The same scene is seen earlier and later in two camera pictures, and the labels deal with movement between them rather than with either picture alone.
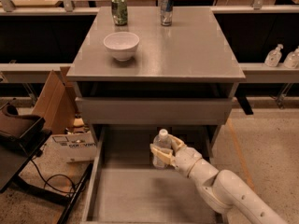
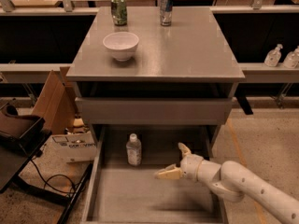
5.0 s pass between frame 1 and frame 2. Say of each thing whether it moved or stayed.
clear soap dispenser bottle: stayed
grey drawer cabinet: stayed
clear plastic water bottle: moved
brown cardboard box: stayed
